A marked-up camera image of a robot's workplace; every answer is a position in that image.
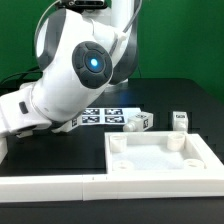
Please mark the white square tabletop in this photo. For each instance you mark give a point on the white square tabletop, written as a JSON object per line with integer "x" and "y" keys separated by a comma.
{"x": 157, "y": 151}

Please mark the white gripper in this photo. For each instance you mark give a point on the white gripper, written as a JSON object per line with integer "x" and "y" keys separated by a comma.
{"x": 17, "y": 114}

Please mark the white block left edge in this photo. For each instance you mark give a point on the white block left edge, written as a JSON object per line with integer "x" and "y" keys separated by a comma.
{"x": 3, "y": 149}

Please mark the white fiducial marker sheet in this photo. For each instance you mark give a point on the white fiducial marker sheet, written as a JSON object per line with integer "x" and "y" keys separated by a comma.
{"x": 107, "y": 116}

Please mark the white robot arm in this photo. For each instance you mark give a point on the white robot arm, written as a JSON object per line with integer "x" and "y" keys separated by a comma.
{"x": 79, "y": 49}

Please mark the white U-shaped obstacle fence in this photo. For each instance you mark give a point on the white U-shaped obstacle fence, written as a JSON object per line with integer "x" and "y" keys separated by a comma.
{"x": 124, "y": 185}

